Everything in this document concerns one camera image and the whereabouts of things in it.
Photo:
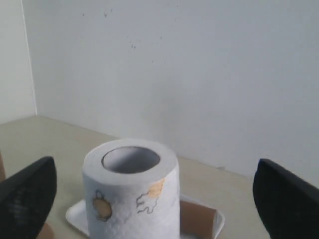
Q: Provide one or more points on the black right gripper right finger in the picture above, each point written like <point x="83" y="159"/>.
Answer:
<point x="287" y="205"/>

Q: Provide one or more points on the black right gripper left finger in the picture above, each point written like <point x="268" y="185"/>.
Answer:
<point x="26" y="199"/>

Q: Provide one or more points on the brown cardboard tube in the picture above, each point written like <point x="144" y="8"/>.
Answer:
<point x="196" y="219"/>

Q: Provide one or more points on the printed white paper towel roll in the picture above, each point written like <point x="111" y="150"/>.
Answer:
<point x="132" y="191"/>

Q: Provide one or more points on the white rectangular tray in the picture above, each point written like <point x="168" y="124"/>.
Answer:
<point x="76" y="217"/>

